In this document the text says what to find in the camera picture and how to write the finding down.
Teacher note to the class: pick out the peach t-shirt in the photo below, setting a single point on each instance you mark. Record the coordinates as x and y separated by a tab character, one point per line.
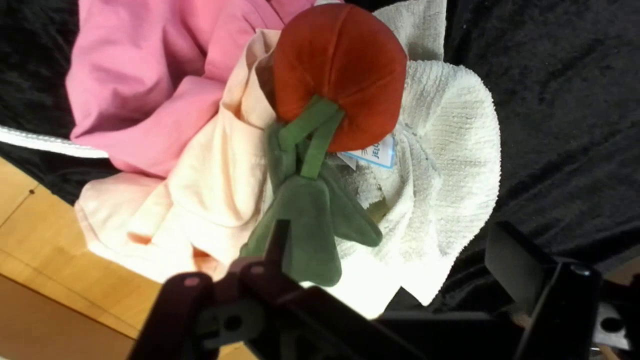
205	211

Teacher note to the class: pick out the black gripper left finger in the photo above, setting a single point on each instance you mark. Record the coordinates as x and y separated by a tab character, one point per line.
259	307

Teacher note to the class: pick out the red plush radish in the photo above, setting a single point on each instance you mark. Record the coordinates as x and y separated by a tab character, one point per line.
336	87

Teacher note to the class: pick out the white towel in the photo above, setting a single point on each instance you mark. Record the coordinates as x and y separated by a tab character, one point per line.
444	181

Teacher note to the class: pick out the pink t-shirt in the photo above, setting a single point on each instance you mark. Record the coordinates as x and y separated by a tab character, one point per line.
146	75

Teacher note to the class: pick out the black tablecloth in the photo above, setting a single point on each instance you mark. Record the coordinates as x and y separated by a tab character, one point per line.
564	78

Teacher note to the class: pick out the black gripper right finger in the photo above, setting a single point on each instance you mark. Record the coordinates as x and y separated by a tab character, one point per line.
560	297

